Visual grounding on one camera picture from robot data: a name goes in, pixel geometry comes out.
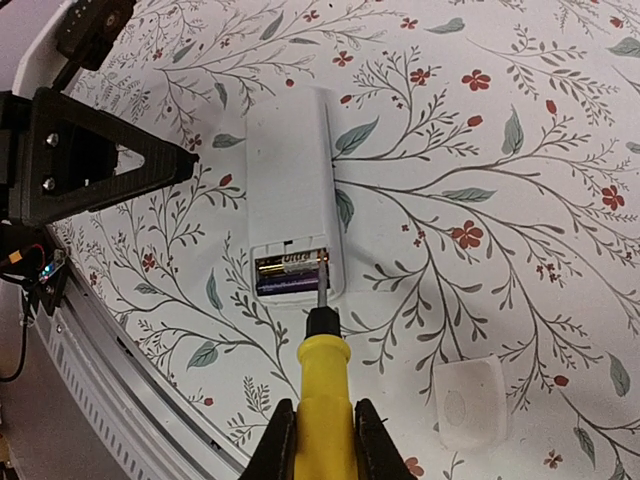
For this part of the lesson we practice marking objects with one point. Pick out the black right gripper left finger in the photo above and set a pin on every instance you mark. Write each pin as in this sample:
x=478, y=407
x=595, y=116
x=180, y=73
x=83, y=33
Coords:
x=274, y=456

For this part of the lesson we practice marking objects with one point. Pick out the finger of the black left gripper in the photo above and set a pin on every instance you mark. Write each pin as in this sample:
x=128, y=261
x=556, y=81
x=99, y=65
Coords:
x=74, y=159

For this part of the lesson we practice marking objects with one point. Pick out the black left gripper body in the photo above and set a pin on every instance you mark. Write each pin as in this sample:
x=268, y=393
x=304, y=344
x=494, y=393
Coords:
x=16, y=123

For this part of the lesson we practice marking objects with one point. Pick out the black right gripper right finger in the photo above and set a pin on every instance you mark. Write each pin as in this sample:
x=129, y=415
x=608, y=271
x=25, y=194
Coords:
x=377, y=456

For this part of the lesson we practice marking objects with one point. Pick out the yellow handled screwdriver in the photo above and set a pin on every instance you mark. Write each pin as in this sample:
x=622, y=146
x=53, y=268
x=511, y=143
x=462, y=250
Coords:
x=325, y=445

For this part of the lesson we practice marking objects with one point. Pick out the white battery cover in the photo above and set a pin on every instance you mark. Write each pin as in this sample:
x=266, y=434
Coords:
x=471, y=403

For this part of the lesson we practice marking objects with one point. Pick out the white remote control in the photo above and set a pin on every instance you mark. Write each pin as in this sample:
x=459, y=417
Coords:
x=291, y=196

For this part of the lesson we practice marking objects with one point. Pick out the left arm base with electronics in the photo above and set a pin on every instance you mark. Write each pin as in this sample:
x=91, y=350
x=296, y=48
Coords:
x=32, y=259

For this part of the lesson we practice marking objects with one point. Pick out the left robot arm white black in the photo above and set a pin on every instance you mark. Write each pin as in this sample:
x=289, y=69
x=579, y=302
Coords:
x=78, y=37

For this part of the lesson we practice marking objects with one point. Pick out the floral patterned table mat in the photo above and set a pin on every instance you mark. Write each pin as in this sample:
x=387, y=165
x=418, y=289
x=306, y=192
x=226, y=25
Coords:
x=486, y=156

